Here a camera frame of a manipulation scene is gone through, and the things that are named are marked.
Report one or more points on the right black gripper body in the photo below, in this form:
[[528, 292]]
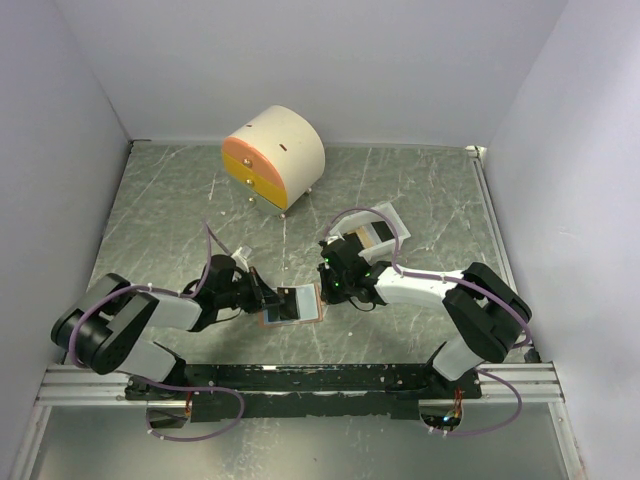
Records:
[[335, 288]]

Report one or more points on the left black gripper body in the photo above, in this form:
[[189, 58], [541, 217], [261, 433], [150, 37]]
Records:
[[240, 293]]

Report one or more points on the black credit card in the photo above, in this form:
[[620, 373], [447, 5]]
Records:
[[288, 308], [271, 317]]

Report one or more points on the pink leather card holder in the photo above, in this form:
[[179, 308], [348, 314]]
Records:
[[309, 303]]

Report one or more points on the white plastic card bin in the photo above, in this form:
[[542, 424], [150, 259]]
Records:
[[346, 222]]

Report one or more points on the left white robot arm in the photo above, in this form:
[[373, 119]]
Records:
[[102, 330]]

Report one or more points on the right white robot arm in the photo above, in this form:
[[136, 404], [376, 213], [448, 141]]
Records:
[[488, 315]]

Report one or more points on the stack of cards in bin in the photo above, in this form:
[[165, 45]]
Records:
[[374, 234]]

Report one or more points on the cream round drawer cabinet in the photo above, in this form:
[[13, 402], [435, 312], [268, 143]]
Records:
[[275, 158]]

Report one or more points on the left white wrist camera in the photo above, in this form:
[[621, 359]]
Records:
[[241, 255]]

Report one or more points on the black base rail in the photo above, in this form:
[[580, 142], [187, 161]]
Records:
[[298, 391]]

